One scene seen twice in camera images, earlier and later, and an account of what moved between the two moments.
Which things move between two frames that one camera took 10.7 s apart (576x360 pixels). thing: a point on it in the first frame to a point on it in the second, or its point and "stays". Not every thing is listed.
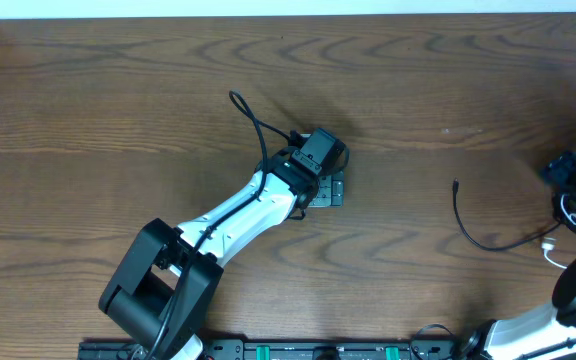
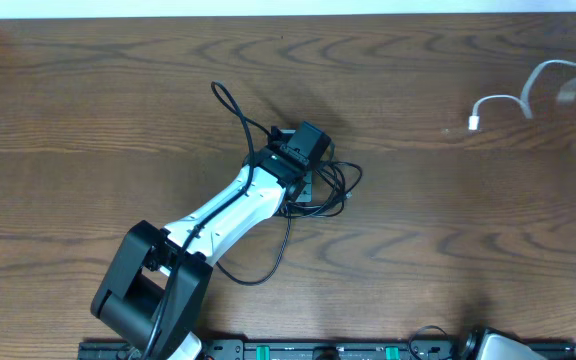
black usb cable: (488, 248) to (334, 184)
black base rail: (277, 349) stays
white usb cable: (550, 243) to (566, 96)
